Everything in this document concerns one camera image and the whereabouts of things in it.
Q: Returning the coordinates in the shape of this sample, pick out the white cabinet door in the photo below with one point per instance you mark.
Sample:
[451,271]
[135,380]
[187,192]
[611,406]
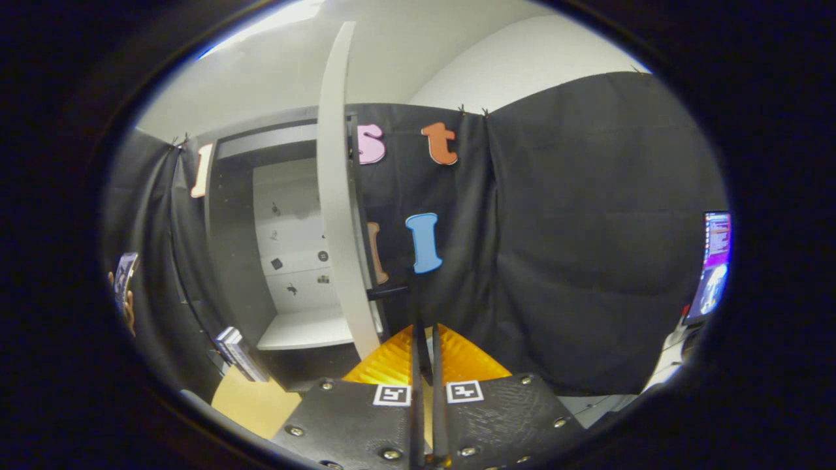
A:
[339,196]

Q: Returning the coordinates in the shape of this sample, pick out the white desk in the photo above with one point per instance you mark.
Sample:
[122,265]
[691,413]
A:
[669,362]

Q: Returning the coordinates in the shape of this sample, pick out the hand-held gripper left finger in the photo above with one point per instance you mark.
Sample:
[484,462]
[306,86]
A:
[366,424]

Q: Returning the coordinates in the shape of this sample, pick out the computer screen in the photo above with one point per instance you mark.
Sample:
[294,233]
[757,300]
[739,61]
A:
[715,261]

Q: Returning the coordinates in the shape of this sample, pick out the grey cabinet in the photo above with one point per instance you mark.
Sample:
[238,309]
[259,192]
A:
[238,261]

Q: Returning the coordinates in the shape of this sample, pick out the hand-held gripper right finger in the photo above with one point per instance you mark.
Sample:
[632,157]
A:
[496,424]

